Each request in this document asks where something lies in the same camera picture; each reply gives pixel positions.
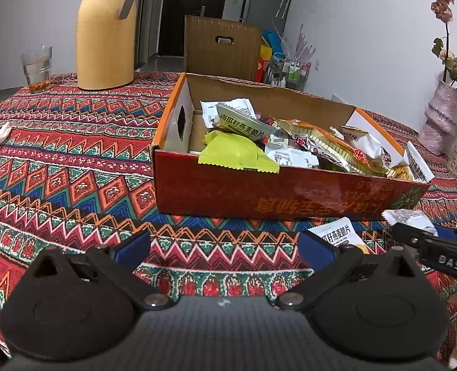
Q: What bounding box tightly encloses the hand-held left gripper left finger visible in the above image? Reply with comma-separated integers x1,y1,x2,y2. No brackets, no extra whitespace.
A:
22,229,175,312

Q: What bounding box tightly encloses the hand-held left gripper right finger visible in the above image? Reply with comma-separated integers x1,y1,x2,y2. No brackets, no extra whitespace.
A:
275,232,426,310

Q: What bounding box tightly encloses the white brown printed snack packet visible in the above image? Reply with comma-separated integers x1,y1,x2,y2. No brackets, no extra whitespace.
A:
382,209,438,236

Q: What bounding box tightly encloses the white yellow crisp packet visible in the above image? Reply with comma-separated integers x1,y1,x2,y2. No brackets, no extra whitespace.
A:
307,220,369,256

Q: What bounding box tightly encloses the white grey printed snack packet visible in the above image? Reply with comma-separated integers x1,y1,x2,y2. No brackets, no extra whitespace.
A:
265,139,319,170

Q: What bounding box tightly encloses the red cardboard box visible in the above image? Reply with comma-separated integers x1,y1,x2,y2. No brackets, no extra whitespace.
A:
150,73,434,221

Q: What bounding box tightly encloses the white orange snack packet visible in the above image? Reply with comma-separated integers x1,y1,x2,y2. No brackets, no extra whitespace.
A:
342,126,385,163

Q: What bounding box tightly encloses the orange bread packet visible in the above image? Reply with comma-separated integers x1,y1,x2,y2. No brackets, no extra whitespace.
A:
277,119,391,176

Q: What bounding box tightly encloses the large green snack packet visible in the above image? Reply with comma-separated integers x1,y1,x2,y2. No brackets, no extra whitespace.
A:
197,129,281,174

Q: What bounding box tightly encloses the white green crisp packet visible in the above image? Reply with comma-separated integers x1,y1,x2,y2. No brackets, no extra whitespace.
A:
215,102,279,138

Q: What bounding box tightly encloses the pink vase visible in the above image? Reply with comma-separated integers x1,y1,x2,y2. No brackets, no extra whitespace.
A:
417,80,457,157

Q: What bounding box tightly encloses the red gift box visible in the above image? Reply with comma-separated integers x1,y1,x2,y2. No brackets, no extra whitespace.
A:
255,57,269,83

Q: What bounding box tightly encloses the pink decorative grass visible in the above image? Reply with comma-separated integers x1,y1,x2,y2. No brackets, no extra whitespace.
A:
290,24,317,64

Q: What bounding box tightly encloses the glass cup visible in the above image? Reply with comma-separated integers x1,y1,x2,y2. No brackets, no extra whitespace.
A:
21,45,53,94

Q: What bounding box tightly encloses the yellow thermos jug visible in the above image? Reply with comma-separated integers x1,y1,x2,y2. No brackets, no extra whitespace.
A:
76,0,138,91

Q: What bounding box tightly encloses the brown chair back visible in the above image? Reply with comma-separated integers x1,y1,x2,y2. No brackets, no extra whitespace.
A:
184,15,263,83

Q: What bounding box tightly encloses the blue rolled mat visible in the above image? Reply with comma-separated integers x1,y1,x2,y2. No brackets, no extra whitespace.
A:
262,30,287,57

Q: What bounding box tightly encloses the dark door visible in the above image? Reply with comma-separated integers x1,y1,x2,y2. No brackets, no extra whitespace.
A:
158,0,231,58

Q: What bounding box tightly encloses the grey refrigerator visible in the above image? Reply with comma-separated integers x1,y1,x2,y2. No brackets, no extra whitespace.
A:
241,0,295,32

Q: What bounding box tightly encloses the wire rack cart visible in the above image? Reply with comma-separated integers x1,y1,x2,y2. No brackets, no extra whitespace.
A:
267,57,311,91

